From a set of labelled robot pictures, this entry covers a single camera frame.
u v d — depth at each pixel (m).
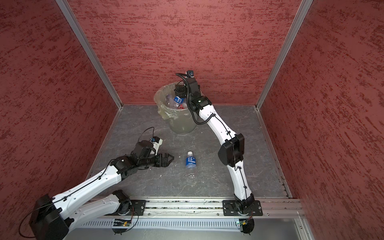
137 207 0.74
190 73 0.72
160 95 0.89
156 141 0.72
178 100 0.93
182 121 0.94
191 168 0.87
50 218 0.38
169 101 0.98
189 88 0.63
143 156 0.61
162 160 0.70
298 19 0.75
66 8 0.71
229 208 0.74
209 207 0.76
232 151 0.56
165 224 0.77
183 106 0.95
